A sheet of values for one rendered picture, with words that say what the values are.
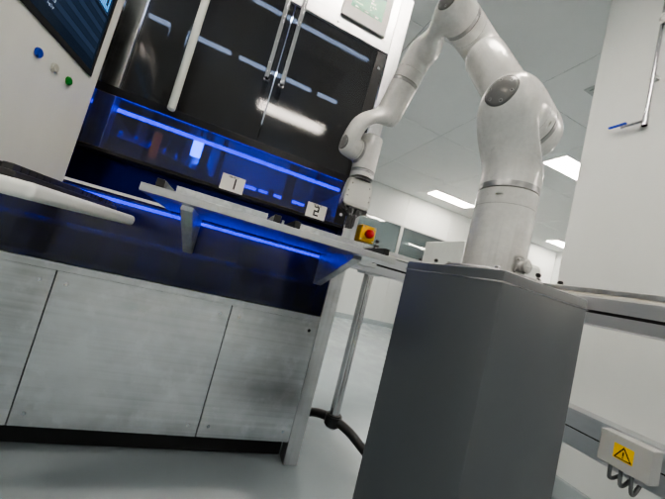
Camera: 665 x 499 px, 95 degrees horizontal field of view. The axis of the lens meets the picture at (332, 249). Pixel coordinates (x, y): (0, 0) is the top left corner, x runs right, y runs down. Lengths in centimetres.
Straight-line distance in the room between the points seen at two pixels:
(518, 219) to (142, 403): 126
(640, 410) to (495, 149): 149
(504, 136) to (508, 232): 20
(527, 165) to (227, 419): 125
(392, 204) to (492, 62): 599
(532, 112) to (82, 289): 133
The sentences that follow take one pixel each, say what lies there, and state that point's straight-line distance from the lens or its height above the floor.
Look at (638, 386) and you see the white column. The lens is 199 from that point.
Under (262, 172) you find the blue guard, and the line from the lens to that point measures 125.
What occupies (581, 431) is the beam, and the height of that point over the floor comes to 49.
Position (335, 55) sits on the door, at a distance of 153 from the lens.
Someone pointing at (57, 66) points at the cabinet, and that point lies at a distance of 113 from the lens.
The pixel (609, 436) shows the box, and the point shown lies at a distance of 133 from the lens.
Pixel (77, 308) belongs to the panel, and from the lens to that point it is 130.
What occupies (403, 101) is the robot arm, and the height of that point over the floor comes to 139.
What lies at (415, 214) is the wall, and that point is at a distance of 711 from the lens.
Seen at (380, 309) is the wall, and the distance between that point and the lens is 675.
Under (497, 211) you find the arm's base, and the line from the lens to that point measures 71.
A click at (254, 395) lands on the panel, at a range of 134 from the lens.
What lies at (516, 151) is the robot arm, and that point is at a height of 112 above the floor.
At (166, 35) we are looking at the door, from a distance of 144.
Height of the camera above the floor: 78
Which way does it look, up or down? 5 degrees up
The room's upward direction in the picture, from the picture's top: 15 degrees clockwise
